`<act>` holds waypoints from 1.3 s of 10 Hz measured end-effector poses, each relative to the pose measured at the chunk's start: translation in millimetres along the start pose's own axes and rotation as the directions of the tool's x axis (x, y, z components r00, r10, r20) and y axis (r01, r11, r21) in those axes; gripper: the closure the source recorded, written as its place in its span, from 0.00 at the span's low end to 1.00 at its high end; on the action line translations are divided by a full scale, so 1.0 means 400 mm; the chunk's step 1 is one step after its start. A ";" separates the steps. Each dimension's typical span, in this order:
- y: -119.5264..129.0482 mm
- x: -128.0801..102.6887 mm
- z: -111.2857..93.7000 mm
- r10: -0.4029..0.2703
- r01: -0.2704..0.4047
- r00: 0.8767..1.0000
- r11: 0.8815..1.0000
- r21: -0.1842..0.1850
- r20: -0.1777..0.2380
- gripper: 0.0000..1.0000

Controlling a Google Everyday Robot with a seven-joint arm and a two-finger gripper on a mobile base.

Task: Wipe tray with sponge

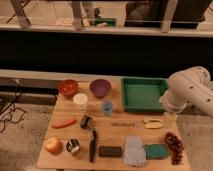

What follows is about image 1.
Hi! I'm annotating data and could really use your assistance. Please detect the small metal cup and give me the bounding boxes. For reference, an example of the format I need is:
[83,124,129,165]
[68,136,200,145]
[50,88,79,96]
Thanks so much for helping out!
[66,139,80,155]

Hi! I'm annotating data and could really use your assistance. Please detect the red orange bowl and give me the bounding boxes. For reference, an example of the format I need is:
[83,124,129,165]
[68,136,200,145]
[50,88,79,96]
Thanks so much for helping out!
[58,79,79,98]

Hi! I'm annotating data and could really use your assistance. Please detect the white plastic cup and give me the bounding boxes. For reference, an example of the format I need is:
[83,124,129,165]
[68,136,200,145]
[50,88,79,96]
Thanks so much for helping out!
[73,93,88,112]

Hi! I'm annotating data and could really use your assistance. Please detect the green sponge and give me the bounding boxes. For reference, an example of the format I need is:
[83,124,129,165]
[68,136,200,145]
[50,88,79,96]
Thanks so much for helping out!
[144,144,168,159]

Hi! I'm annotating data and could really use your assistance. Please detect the orange carrot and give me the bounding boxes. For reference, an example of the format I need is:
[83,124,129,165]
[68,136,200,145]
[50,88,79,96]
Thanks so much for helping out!
[51,118,76,129]

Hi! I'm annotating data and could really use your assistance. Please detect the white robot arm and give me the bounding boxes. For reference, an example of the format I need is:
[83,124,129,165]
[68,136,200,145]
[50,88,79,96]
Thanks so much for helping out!
[159,66,213,118]

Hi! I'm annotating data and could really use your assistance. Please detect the red yellow apple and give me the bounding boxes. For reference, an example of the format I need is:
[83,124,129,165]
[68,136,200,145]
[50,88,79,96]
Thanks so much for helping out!
[45,137,62,155]

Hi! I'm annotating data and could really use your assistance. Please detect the black floor cables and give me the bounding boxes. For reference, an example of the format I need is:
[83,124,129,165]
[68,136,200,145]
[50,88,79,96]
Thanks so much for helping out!
[0,79,28,134]

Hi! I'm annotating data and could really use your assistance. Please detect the green plastic tray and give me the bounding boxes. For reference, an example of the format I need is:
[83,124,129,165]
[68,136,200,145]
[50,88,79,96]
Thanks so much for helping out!
[121,77,168,112]

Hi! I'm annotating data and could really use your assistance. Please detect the metal fork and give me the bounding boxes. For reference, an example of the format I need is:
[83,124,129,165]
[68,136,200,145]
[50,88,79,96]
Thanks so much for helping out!
[111,122,135,127]

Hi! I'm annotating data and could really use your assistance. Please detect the bunch of red grapes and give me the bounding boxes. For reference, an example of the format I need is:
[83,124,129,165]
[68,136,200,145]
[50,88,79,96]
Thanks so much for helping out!
[165,132,184,165]

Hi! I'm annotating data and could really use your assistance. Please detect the dark rectangular sponge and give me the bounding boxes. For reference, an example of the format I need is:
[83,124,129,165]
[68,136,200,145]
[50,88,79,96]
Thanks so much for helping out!
[98,146,122,157]

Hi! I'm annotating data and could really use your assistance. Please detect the green box in background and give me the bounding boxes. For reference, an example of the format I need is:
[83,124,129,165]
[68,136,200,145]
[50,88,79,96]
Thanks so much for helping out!
[94,18,116,27]

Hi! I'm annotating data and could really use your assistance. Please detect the purple bowl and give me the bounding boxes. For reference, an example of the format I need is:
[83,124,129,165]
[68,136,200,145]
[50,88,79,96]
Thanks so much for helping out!
[89,79,111,98]

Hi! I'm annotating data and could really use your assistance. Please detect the grey blue cloth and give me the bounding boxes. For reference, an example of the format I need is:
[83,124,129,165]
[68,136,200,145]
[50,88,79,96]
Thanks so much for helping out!
[124,136,146,167]

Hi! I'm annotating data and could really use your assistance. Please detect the black handled knife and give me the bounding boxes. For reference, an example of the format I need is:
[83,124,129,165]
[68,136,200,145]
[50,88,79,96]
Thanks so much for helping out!
[89,129,97,162]

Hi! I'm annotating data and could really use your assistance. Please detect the light blue cup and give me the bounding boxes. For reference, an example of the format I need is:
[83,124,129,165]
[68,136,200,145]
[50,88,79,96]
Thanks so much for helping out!
[101,101,114,116]

